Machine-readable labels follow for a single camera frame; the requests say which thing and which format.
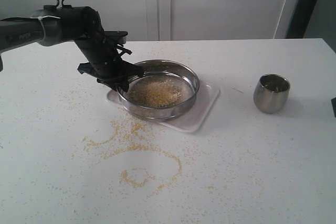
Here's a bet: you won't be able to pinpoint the round stainless steel sieve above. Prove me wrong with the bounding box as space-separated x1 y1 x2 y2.
117 60 200 118

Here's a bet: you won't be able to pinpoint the yellow-brown granules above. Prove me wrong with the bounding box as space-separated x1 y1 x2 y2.
127 80 182 108

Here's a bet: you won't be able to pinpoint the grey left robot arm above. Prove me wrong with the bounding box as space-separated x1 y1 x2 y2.
1 5 144 92

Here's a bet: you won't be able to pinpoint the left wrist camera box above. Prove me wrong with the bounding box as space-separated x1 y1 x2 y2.
104 30 128 45

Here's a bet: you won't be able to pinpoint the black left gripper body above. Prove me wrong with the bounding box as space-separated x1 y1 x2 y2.
75 32 131 82

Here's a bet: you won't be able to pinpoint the stainless steel cup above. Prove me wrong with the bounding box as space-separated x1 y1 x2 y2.
253 73 291 114

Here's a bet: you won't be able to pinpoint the white plastic tray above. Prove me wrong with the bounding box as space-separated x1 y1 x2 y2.
106 80 220 133

